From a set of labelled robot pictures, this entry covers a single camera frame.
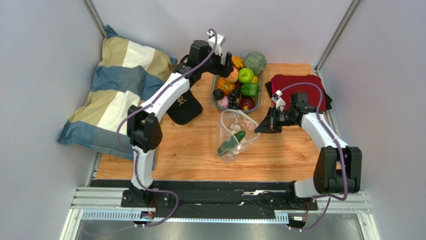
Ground black cap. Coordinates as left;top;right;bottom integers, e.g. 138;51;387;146
166;90;203;125

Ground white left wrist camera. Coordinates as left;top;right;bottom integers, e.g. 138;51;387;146
207;29;226;56

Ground dark grape bunch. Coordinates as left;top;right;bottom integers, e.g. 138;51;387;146
227;90;242;110

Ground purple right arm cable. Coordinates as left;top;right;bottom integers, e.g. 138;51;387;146
279;82;350;233

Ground green apple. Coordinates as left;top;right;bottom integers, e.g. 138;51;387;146
238;67;255;84

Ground clear polka dot zip bag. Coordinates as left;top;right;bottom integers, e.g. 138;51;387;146
215;109;260;164

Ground peach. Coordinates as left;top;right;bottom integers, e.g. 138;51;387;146
225;67;239;83

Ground green bell pepper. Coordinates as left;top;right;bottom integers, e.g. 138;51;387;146
240;82;260;98

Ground striped blue beige pillow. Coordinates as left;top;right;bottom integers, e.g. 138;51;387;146
57;25;177;160

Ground green cucumber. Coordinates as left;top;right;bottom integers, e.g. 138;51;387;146
217;130;246;157

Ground red apple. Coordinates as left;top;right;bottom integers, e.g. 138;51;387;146
240;96;256;110

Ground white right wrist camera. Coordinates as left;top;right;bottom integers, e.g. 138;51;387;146
271;90;286;111

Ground grey fruit basket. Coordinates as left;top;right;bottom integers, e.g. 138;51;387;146
210;56;263;113

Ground green cantaloupe melon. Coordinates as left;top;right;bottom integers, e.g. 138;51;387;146
243;51;267;75

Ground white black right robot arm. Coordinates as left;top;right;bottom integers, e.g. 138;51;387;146
254;92;362;200

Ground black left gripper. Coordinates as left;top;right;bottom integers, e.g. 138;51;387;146
200;47;235;79

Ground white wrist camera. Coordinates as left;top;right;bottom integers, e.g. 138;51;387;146
271;90;286;111
207;29;226;56

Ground red folded cloth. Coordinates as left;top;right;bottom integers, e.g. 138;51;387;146
264;74;333;112

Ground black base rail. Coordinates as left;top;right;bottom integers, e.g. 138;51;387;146
90;179;318;220

